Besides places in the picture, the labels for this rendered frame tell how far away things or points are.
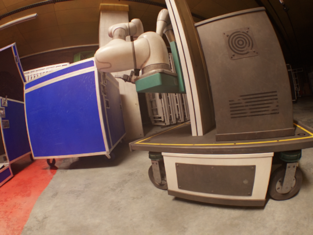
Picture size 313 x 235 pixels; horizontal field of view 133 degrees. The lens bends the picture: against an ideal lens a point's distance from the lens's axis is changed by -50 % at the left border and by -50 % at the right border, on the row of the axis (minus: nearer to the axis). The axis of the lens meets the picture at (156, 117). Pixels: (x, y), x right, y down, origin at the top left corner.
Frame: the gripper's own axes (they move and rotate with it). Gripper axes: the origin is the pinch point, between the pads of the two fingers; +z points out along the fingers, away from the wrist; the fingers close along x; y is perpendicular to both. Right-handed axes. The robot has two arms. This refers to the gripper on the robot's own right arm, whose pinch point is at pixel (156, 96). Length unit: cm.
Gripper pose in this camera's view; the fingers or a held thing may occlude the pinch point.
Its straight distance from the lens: 118.3
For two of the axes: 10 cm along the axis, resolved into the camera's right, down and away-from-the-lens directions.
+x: 5.9, -1.3, 8.0
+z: 1.5, 9.9, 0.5
